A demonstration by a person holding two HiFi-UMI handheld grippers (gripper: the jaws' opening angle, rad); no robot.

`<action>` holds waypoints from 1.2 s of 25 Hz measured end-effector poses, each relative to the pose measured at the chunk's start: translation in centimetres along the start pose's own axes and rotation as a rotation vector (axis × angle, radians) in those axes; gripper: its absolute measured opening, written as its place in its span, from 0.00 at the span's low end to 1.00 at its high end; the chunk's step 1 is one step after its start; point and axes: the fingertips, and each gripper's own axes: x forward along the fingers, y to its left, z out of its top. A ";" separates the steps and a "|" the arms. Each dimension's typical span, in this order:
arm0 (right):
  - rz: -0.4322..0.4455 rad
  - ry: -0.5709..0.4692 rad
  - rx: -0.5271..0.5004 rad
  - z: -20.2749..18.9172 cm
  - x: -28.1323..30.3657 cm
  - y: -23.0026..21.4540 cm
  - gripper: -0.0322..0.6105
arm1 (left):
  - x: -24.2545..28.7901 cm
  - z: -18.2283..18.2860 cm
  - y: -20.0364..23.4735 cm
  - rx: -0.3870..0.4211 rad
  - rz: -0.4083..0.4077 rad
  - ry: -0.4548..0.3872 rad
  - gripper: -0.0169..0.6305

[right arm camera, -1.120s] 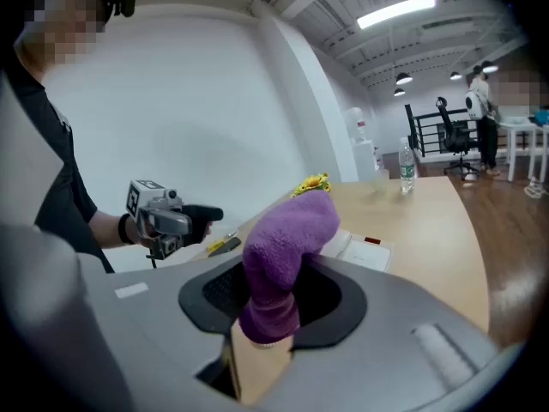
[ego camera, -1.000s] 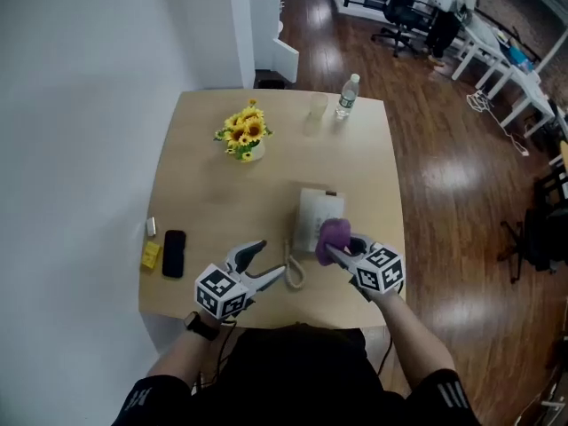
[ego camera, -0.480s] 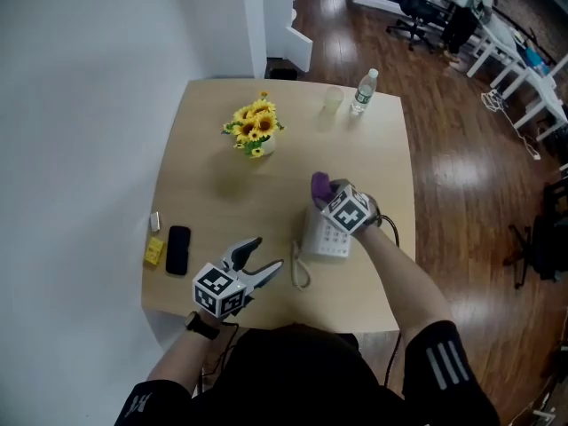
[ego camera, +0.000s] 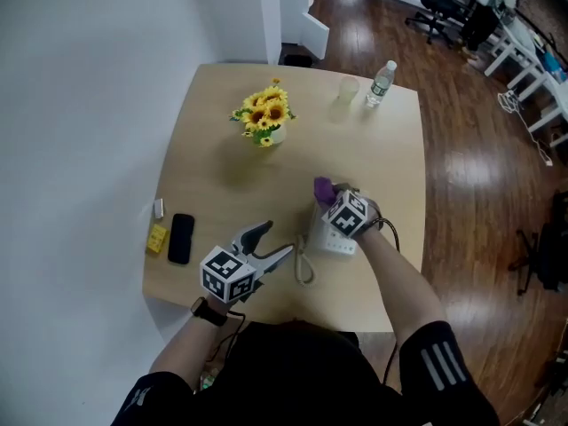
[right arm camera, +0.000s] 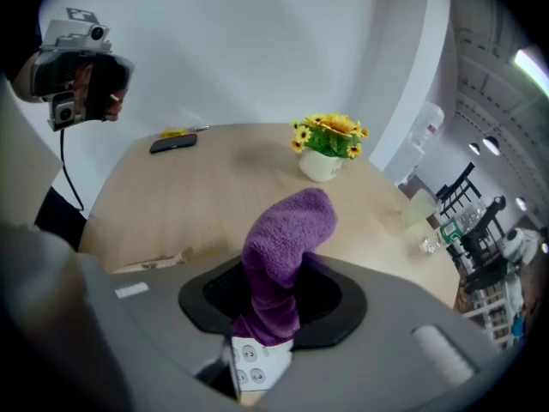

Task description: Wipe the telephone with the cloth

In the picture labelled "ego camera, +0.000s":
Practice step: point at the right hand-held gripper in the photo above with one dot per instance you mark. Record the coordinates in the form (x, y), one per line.
(346, 213)

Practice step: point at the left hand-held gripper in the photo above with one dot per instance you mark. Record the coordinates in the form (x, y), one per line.
(224, 273)

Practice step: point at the purple cloth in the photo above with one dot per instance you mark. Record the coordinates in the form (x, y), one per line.
(324, 190)

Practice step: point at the person's right forearm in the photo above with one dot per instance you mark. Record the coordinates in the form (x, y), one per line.
(399, 282)

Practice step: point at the person's left forearm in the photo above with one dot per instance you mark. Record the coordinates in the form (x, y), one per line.
(191, 344)

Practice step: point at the black smartphone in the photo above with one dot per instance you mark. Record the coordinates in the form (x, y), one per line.
(181, 240)

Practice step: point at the black wristwatch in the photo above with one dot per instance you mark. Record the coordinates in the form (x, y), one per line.
(208, 311)

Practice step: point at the small white vase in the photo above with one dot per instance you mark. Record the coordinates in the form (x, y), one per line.
(278, 135)

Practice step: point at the small yellow box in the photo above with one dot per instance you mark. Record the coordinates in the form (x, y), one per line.
(156, 239)

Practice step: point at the small white box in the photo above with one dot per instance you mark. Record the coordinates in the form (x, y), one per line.
(159, 208)

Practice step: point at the translucent plastic cup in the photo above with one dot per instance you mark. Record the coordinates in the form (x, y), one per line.
(348, 91)

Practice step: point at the clear plastic water bottle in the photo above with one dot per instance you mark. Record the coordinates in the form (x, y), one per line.
(379, 87)

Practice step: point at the yellow sunflower bouquet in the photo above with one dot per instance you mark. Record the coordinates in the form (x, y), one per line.
(266, 109)

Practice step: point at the person's black shirt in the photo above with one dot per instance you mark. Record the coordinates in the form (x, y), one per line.
(302, 380)

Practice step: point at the white cabinet door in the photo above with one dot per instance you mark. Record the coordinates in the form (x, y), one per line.
(316, 33)

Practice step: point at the black folding stand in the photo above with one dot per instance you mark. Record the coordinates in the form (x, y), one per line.
(550, 246)

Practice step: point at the black office chair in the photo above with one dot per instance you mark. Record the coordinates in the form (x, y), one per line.
(437, 2)

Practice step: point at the white table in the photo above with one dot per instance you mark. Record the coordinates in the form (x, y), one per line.
(517, 38)
(552, 100)

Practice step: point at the blue box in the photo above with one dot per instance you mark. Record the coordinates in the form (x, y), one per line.
(554, 67)

